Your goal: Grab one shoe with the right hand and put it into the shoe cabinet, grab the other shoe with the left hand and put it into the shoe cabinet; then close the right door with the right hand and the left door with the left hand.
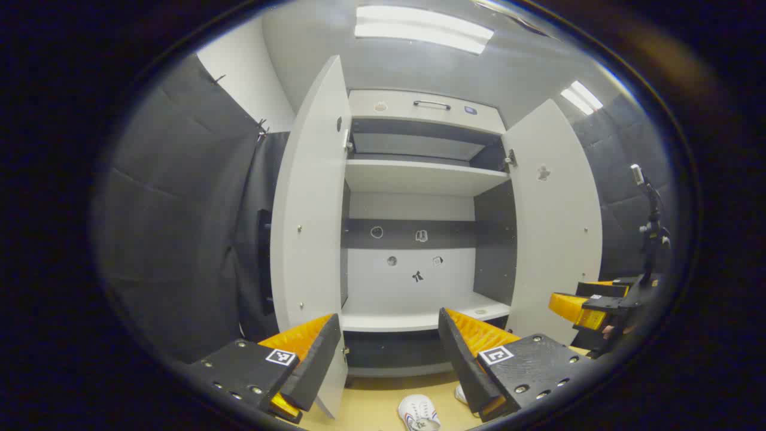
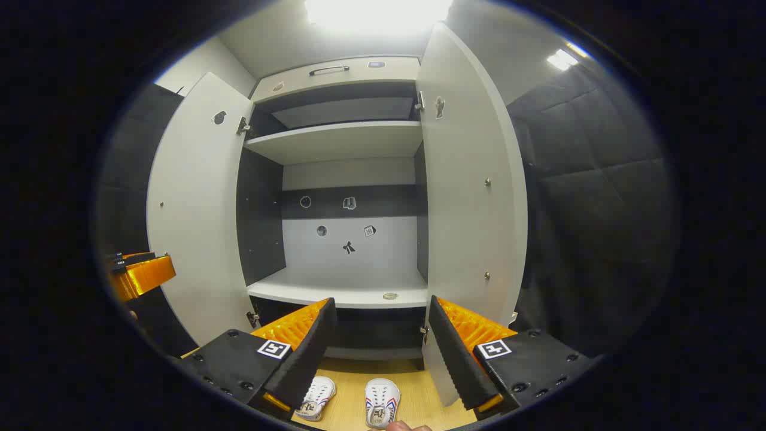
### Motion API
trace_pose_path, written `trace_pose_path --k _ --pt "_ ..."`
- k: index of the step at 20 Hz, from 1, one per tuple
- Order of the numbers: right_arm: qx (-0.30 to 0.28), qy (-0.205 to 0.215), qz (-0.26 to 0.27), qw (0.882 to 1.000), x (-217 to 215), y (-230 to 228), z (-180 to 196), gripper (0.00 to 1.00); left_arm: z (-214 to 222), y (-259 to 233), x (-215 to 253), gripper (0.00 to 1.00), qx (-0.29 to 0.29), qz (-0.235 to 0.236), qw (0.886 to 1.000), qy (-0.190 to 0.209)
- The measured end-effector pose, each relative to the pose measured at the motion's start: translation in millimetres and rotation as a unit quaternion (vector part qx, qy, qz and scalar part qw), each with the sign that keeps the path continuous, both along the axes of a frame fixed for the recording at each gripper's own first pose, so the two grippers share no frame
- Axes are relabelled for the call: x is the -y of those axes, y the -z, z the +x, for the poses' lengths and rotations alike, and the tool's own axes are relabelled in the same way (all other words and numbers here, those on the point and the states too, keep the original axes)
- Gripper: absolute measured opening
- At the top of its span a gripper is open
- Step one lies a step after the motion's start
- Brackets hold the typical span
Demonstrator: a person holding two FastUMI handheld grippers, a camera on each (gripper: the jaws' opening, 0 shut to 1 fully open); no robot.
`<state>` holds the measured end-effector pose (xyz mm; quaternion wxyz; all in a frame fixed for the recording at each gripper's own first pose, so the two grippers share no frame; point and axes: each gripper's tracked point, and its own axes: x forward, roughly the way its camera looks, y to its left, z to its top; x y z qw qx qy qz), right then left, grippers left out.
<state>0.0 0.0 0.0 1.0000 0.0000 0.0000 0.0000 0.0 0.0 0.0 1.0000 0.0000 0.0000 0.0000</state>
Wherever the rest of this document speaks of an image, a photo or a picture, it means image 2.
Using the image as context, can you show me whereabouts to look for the white striped shoe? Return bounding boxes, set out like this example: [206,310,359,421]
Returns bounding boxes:
[294,376,337,421]
[365,378,400,429]

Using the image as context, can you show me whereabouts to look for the white cabinet shelf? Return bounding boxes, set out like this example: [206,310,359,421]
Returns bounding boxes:
[244,120,424,166]

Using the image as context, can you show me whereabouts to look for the white shoe cabinet door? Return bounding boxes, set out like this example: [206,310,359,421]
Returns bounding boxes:
[415,23,528,408]
[147,72,256,348]

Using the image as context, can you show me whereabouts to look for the ceiling light panel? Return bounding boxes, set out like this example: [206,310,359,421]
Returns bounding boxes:
[304,0,454,34]
[546,42,591,72]

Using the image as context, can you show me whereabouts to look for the white shoe cabinet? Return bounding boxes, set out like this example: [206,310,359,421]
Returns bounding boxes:
[236,56,429,361]

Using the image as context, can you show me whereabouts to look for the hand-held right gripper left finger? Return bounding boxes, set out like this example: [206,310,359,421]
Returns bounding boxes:
[178,297,338,420]

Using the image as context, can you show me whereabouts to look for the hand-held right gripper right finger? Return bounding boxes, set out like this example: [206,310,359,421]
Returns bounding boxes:
[428,295,599,420]

